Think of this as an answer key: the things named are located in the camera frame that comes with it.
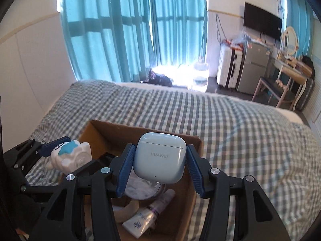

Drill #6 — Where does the white cosmetic tube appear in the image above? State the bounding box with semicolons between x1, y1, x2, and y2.
122;189;176;239

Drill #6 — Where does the light blue earbuds case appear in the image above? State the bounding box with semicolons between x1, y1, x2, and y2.
133;132;187;184

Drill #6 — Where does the brown cardboard box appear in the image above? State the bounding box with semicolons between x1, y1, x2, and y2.
59;119;204;241

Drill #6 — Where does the checkered bed blanket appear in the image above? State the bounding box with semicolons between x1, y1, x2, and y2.
32;81;320;240

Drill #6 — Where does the dark clothes pile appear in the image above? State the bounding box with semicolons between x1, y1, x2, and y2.
142;69;173;87

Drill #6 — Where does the teal curtain left panel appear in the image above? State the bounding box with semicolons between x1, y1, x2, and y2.
60;0;155;82

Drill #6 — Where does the teal curtain panel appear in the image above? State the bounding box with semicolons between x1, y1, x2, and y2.
60;0;155;82
150;0;208;66
287;0;314;57

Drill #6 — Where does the black seat wooden chair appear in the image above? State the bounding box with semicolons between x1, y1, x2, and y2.
251;77;297;108

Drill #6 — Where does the clear water jug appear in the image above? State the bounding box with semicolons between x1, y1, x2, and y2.
193;58;209;84

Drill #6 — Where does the white vanity desk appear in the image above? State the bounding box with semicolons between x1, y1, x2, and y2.
273;57;311;111

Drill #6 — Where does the silver mini fridge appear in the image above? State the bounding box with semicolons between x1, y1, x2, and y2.
236;41;271;95

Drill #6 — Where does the white suitcase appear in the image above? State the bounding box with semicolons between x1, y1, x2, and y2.
216;45;243;89

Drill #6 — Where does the black bag on desk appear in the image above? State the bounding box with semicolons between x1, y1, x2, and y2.
301;55;316;80

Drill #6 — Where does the teal curtain middle panel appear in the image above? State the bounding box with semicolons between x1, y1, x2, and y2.
150;0;208;66

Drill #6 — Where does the white oval vanity mirror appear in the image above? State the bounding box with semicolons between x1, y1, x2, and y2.
281;26;299;57

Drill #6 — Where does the teal curtain right panel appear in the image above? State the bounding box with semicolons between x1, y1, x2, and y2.
287;0;314;57

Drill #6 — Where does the black wall television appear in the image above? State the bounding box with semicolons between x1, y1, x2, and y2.
243;2;282;41

